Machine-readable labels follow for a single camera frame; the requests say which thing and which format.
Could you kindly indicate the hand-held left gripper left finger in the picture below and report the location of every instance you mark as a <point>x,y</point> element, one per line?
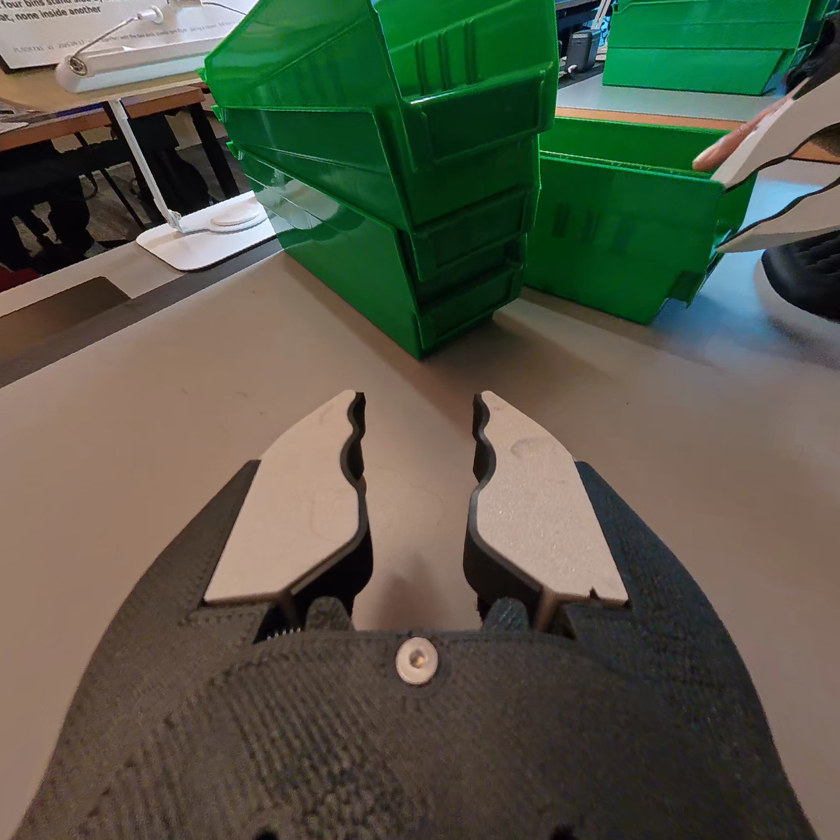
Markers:
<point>295,525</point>

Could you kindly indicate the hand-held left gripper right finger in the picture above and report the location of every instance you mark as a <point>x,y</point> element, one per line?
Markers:
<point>544,525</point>

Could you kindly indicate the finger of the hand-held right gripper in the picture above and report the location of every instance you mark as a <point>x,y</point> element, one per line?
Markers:
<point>787,124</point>
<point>800,220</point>

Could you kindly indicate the green plastic bin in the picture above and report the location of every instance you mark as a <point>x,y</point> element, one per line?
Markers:
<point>623,229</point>
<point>315,59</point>
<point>354,275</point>
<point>459,243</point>

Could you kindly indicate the black chair armrest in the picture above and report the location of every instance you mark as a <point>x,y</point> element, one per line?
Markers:
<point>807,282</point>

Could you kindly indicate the stack of green bins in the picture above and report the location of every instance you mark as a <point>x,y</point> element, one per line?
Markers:
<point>689,65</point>

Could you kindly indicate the wood-edged white table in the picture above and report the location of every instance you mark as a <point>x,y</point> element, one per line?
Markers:
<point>623,98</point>

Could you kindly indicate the grey device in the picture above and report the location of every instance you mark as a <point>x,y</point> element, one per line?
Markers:
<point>581,49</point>

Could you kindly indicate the white board stand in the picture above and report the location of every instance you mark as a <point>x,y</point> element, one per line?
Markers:
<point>197,249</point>

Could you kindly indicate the red bag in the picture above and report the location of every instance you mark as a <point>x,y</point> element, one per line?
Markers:
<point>13,279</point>

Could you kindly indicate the brown wooden table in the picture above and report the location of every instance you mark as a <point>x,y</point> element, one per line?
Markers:
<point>65,128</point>

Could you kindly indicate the clear page holder bar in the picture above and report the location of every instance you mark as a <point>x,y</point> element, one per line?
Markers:
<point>131,69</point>

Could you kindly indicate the white instruction sheet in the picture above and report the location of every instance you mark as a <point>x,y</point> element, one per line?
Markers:
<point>39,39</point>

